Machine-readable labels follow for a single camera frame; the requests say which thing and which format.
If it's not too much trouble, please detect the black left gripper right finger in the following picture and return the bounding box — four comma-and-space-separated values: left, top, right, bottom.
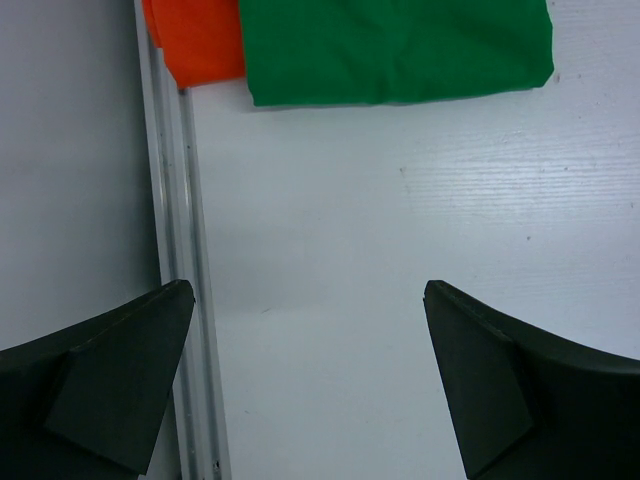
424, 280, 639, 479

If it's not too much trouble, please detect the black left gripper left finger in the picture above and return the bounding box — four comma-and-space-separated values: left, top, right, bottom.
1, 280, 195, 479

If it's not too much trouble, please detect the orange t shirt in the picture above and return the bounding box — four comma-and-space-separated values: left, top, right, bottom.
142, 0, 246, 89

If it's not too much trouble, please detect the green t shirt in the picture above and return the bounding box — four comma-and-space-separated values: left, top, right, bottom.
239, 0, 554, 107

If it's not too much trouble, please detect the aluminium table edge rail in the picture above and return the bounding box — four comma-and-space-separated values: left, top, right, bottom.
134, 1, 231, 479

